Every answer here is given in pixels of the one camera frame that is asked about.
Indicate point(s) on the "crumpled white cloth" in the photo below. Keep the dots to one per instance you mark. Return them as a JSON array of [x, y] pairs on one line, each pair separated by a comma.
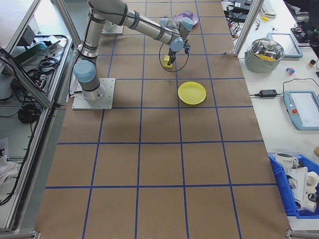
[[7, 169]]

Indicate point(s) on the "power strip with red switches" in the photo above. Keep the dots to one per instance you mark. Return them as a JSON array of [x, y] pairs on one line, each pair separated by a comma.
[[235, 30]]

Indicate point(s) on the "yellow curved object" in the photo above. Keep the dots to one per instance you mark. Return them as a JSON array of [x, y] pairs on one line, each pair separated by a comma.
[[268, 58]]

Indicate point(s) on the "person in dark clothes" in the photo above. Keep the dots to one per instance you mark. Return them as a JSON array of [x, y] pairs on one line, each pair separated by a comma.
[[309, 10]]

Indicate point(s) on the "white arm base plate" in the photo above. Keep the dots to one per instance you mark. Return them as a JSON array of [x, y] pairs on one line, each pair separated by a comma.
[[107, 99], [119, 30]]

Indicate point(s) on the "stainless steel cooking pot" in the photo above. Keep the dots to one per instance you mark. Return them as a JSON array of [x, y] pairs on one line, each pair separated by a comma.
[[261, 65]]

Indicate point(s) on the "blue grey teach pendant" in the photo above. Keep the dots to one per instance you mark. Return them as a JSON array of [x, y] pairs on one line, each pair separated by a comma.
[[291, 44], [304, 109]]

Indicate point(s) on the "aluminium table edge rail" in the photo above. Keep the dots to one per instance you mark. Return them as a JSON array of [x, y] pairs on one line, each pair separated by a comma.
[[20, 235], [302, 235]]

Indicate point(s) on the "glass pot lid with knob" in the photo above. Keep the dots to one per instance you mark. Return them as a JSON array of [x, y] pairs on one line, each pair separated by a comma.
[[264, 48]]

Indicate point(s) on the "black power brick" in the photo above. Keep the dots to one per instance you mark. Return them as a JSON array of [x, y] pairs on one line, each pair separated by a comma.
[[242, 16]]

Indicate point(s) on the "small multicolour toy ball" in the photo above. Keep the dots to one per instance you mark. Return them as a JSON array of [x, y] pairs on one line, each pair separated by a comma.
[[289, 71]]

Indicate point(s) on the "green flat board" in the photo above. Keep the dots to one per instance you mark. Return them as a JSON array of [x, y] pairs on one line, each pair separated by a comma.
[[35, 53]]

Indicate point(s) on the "V-shaped metal bar frame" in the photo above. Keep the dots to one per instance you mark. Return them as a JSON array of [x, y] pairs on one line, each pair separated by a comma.
[[37, 159]]

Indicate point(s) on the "black box with white label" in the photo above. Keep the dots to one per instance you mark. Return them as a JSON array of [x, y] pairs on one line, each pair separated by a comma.
[[241, 5]]

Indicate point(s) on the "purple foam cube block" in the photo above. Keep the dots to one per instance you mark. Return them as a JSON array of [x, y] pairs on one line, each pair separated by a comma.
[[186, 14]]

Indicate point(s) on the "light purple round plate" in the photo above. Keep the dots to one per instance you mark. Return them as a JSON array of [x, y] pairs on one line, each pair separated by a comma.
[[179, 17]]

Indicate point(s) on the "white printed mug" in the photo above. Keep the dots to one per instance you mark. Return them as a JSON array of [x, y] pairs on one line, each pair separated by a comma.
[[285, 160]]

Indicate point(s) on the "white pipe fitting assembly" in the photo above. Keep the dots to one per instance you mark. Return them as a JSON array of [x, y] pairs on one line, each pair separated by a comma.
[[301, 186]]

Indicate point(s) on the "small dark capped bottle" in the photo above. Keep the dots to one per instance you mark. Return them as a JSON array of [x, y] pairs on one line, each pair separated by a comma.
[[311, 64]]

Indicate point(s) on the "yellow round plate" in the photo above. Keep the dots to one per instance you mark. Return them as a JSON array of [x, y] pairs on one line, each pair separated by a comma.
[[192, 93]]

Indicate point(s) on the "yellow foam cube block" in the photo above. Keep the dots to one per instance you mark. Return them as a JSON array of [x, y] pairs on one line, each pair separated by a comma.
[[166, 62]]

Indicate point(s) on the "aluminium profile post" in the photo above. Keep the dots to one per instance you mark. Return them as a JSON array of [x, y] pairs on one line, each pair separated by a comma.
[[246, 27]]

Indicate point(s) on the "blue plastic storage bin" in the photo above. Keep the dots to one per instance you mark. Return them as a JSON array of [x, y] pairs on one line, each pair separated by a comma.
[[279, 189]]

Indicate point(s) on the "white keyboard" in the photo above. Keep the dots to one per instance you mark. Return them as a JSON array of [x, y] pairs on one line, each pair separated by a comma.
[[269, 8]]

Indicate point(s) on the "small yellow box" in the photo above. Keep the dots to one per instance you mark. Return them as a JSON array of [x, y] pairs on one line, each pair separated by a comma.
[[265, 18]]

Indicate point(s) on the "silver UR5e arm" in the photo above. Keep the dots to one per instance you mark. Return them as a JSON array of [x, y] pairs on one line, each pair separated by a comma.
[[92, 37], [109, 23]]

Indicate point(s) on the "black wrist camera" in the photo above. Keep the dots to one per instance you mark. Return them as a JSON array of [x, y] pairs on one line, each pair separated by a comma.
[[186, 47]]

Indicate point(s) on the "black box with grey side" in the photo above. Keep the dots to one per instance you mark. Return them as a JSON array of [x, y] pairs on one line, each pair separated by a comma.
[[26, 37]]

